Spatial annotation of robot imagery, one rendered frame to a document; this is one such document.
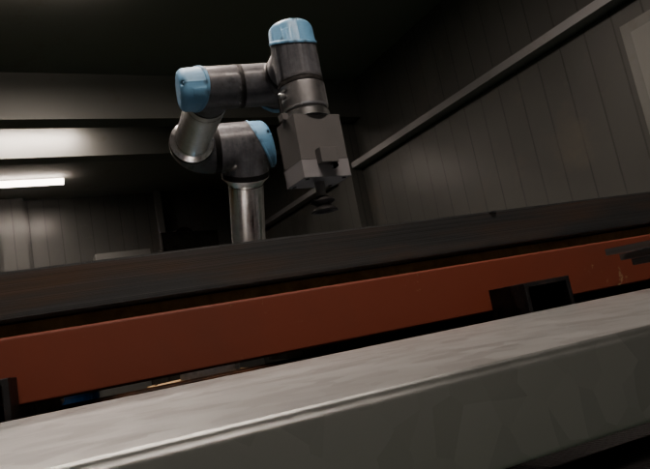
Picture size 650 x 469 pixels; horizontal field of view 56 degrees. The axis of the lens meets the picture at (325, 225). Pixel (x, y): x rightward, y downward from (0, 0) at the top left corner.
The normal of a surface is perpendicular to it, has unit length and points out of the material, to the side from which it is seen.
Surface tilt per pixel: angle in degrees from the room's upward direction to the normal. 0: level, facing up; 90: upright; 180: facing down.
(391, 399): 90
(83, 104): 90
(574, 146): 90
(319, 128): 90
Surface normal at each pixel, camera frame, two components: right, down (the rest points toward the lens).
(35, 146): 0.43, -0.22
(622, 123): -0.88, 0.09
